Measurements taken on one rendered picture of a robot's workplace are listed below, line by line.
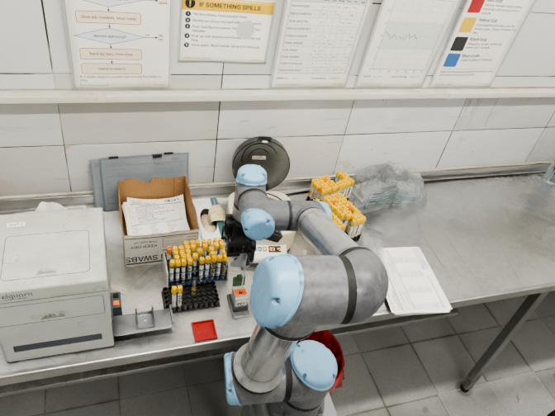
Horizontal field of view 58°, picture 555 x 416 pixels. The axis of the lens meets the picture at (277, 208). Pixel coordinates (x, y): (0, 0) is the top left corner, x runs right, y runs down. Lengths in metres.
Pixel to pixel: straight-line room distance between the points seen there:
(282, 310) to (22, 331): 0.84
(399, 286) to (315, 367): 0.72
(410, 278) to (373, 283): 1.04
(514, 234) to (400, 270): 0.63
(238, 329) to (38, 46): 1.02
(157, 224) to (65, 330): 0.52
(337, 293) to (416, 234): 1.30
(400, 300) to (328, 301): 1.00
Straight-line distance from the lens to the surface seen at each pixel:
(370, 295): 0.82
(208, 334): 1.56
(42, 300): 1.36
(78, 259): 1.36
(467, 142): 2.41
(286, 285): 0.77
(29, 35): 1.64
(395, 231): 2.05
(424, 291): 1.85
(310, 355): 1.20
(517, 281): 2.11
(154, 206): 1.85
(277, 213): 1.16
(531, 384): 3.06
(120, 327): 1.54
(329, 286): 0.79
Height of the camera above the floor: 2.17
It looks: 41 degrees down
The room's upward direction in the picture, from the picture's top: 12 degrees clockwise
